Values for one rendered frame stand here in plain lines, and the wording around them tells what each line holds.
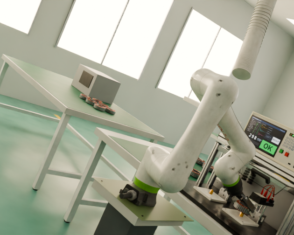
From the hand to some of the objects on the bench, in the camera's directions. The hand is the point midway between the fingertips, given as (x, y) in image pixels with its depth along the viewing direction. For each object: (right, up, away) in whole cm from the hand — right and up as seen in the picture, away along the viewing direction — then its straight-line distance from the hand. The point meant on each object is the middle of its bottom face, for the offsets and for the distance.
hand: (244, 207), depth 211 cm
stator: (-19, +7, +61) cm, 64 cm away
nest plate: (-15, +2, +19) cm, 25 cm away
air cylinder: (+8, -10, +10) cm, 16 cm away
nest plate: (-2, -6, +1) cm, 7 cm away
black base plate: (-9, -4, +11) cm, 15 cm away
